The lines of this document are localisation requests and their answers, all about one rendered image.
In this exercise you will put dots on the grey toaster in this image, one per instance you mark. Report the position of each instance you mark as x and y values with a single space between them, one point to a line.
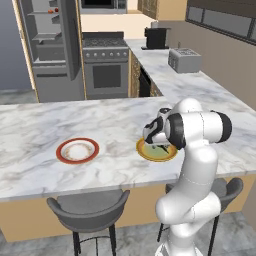
185 60

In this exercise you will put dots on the yellow plate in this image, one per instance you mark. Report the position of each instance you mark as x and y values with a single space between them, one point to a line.
146 155

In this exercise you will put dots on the wooden base cupboards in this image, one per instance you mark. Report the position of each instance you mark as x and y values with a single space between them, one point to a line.
134 76

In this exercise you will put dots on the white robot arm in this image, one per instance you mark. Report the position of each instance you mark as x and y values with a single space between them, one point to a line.
196 173

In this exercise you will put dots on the dark framed window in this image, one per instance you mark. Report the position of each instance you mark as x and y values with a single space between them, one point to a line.
226 20

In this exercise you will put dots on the grey fridge door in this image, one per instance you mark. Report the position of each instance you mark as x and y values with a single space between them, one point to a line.
72 40

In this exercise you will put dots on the red-rimmed white plate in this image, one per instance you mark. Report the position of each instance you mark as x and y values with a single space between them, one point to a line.
63 156

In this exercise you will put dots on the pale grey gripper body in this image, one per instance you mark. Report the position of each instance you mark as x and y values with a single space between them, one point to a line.
159 138

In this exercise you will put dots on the wooden wall cupboards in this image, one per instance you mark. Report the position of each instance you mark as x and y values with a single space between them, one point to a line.
166 8

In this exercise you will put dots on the black coffee machine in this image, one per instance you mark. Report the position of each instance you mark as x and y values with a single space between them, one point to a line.
156 38

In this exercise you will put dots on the steel oven with hob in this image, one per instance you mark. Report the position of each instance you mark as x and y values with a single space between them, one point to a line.
106 70

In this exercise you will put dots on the steel microwave oven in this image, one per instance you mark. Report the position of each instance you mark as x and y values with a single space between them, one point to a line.
100 6

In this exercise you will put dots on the black dishwasher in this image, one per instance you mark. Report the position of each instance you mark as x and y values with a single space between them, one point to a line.
144 83

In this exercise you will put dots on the grey open fridge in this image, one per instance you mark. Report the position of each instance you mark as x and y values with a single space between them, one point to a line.
50 66

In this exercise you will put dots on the grey bar stool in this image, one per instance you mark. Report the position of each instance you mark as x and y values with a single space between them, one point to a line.
230 190
90 213

